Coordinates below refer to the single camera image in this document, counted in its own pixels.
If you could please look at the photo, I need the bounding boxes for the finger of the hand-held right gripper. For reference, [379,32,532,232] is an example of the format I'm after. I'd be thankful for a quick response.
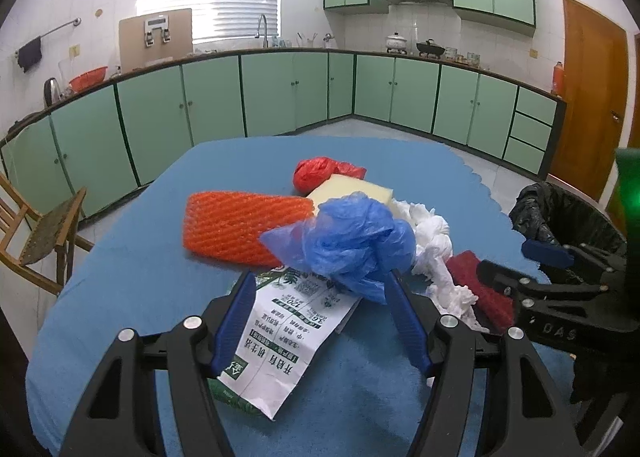
[476,259,607,312]
[521,238,626,284]

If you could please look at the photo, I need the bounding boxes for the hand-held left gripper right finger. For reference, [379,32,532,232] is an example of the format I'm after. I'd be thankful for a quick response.
[384,268,583,457]

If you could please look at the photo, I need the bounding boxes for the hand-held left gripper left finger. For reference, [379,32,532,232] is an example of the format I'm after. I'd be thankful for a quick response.
[60,271,258,457]

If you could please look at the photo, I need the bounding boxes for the trash bin with black liner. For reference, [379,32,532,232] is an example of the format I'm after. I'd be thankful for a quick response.
[509,182,629,288]

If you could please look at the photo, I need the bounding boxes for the white green printed package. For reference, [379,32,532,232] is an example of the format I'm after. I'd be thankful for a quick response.
[210,264,363,421]

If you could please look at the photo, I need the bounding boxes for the white tissue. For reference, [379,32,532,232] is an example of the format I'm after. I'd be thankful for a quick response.
[395,201,481,329]

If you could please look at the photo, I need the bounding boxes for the orange foam net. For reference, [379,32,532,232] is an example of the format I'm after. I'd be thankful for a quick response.
[181,191,317,268]

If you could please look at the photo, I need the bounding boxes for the blue plastic bag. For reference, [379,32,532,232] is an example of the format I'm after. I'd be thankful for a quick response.
[260,191,417,306]

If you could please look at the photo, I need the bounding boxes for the pale yellow foam block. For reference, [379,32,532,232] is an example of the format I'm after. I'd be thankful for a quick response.
[306,174,397,218]

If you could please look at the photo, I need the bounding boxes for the red plastic bag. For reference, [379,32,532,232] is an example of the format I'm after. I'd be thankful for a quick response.
[292,156,367,196]

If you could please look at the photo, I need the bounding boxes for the blue tablecloth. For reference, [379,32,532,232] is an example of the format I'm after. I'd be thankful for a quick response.
[25,136,576,457]

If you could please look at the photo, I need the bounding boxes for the wooden door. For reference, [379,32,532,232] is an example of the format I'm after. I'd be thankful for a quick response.
[547,0,630,202]

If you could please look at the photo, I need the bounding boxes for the wooden chair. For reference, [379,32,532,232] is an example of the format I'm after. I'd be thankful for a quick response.
[0,172,96,296]

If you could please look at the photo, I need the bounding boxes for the green base kitchen cabinets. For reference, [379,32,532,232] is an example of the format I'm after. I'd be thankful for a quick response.
[0,49,568,218]

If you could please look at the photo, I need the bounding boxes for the black wok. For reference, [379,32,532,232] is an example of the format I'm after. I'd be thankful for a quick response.
[416,39,447,58]

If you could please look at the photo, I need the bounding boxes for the red plastic basin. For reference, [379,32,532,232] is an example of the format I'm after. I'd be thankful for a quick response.
[68,66,109,92]

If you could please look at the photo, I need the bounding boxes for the wooden board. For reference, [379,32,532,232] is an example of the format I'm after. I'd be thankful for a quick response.
[118,8,193,74]

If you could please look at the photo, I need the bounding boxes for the dark towel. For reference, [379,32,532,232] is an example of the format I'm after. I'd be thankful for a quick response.
[15,37,44,74]

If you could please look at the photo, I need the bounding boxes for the towel rail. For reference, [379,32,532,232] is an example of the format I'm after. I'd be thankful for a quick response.
[14,17,82,56]

